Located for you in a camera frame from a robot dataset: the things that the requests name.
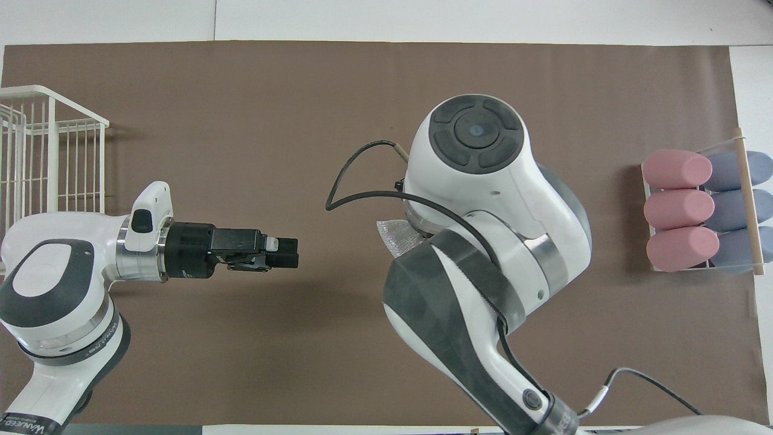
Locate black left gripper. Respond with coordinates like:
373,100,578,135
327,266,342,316
163,222,300,280

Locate white wire dish rack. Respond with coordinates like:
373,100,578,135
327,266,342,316
0,85,110,266

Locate brown table mat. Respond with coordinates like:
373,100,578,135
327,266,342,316
0,41,769,427

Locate blue plastic cup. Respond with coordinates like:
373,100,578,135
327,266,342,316
710,227,773,274
704,151,773,192
710,189,773,233

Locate pink plastic cup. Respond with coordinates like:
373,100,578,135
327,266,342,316
642,150,713,189
646,227,720,272
644,189,715,231

